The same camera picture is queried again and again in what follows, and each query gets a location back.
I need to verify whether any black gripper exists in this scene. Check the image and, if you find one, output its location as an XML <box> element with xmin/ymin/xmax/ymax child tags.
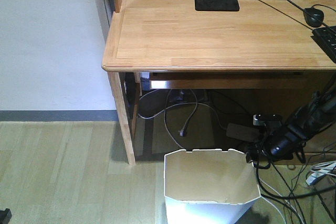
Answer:
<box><xmin>246</xmin><ymin>125</ymin><xmax>307</xmax><ymax>163</ymax></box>

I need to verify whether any white paper trash bin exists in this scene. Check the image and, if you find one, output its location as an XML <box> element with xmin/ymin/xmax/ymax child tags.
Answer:
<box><xmin>164</xmin><ymin>149</ymin><xmax>261</xmax><ymax>223</ymax></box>

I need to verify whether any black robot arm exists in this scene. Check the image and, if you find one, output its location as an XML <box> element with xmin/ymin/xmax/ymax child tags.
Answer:
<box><xmin>246</xmin><ymin>74</ymin><xmax>335</xmax><ymax>169</ymax></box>

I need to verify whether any white power strip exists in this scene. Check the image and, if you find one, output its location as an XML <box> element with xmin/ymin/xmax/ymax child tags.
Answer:
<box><xmin>306</xmin><ymin>161</ymin><xmax>335</xmax><ymax>186</ymax></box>
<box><xmin>226</xmin><ymin>123</ymin><xmax>259</xmax><ymax>142</ymax></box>

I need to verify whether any white power strip right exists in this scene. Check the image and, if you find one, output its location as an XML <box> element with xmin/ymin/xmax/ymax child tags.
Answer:
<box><xmin>306</xmin><ymin>161</ymin><xmax>335</xmax><ymax>186</ymax></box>

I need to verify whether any black keyboard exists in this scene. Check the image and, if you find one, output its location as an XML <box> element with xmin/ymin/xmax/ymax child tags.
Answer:
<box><xmin>312</xmin><ymin>26</ymin><xmax>335</xmax><ymax>63</ymax></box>

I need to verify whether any black computer mouse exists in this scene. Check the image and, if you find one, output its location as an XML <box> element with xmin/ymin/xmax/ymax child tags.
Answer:
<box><xmin>303</xmin><ymin>7</ymin><xmax>324</xmax><ymax>28</ymax></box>

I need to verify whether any wooden desk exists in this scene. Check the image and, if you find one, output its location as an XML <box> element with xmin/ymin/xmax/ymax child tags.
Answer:
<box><xmin>102</xmin><ymin>0</ymin><xmax>335</xmax><ymax>164</ymax></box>

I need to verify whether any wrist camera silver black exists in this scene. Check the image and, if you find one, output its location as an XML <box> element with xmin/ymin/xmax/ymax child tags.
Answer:
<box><xmin>253</xmin><ymin>114</ymin><xmax>282</xmax><ymax>128</ymax></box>

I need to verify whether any black floor cable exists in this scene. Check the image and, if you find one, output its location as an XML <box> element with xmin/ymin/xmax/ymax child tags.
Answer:
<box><xmin>256</xmin><ymin>163</ymin><xmax>336</xmax><ymax>224</ymax></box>

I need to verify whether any white floor cable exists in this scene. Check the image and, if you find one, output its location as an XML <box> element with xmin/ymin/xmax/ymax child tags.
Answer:
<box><xmin>256</xmin><ymin>175</ymin><xmax>289</xmax><ymax>224</ymax></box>

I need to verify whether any grey cable with plug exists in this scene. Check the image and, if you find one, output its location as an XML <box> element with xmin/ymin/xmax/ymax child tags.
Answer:
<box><xmin>138</xmin><ymin>89</ymin><xmax>228</xmax><ymax>149</ymax></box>

